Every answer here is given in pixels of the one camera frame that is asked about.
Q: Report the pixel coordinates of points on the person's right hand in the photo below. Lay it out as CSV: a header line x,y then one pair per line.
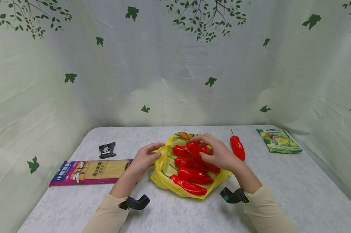
x,y
222,155

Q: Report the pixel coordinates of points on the person's left hand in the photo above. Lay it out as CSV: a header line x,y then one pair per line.
x,y
142,161

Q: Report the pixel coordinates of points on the red chili pepper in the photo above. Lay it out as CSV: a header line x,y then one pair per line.
x,y
206,163
194,175
190,163
181,150
190,187
238,147

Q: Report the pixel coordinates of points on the yellow plastic bag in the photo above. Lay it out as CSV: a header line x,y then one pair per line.
x,y
162,179

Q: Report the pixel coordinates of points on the person's left forearm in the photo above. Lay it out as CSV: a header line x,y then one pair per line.
x,y
117,204

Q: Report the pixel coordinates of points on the person's right forearm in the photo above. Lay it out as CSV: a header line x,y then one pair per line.
x,y
259,204

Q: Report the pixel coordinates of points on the small black packet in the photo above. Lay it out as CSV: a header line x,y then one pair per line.
x,y
107,150

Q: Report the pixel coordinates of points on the black wrist band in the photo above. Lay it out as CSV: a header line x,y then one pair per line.
x,y
134,203
235,196

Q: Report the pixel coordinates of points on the long purple pasta packet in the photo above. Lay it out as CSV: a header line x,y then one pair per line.
x,y
91,171

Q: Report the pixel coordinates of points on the green snack packet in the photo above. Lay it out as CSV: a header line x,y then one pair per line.
x,y
278,140

